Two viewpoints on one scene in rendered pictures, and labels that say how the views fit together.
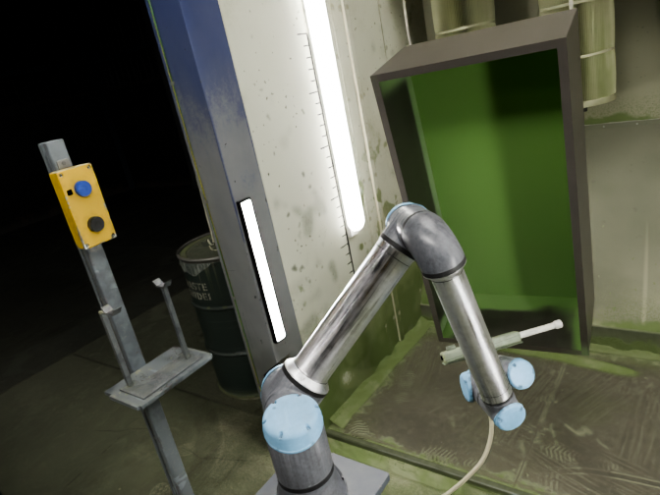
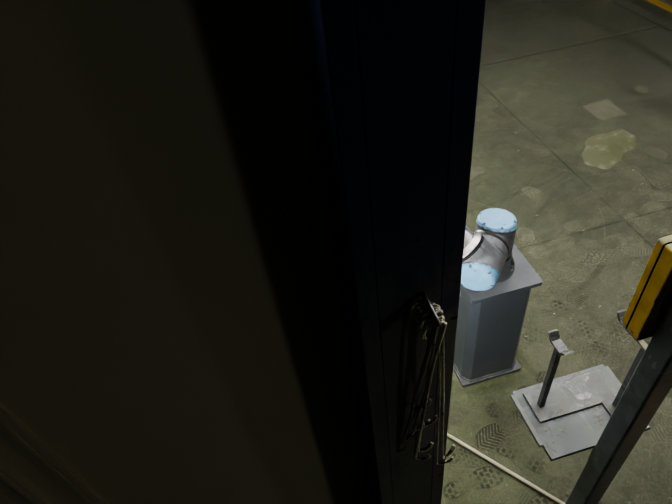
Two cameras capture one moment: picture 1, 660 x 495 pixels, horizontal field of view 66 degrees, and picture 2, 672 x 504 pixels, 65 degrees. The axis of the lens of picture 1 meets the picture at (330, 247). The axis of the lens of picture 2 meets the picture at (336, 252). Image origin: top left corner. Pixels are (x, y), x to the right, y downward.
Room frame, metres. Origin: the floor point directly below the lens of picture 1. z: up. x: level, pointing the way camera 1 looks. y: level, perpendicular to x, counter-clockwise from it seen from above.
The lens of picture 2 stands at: (2.60, 0.70, 2.28)
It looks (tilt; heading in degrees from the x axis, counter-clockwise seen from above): 44 degrees down; 222
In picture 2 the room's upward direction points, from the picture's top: 8 degrees counter-clockwise
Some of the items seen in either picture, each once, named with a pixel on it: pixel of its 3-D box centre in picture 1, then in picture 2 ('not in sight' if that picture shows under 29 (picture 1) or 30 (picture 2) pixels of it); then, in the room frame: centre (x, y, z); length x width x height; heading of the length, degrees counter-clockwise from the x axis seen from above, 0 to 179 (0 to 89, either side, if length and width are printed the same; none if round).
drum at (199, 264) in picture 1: (246, 307); not in sight; (2.81, 0.57, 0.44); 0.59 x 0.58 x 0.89; 32
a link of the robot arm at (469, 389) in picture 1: (482, 384); not in sight; (1.32, -0.37, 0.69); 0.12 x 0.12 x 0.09; 8
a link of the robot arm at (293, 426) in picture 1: (297, 437); (494, 234); (1.08, 0.18, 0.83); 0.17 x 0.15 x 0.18; 8
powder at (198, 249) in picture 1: (227, 243); not in sight; (2.81, 0.57, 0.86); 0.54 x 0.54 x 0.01
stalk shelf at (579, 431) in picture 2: (159, 374); (578, 409); (1.62, 0.69, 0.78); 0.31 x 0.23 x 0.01; 141
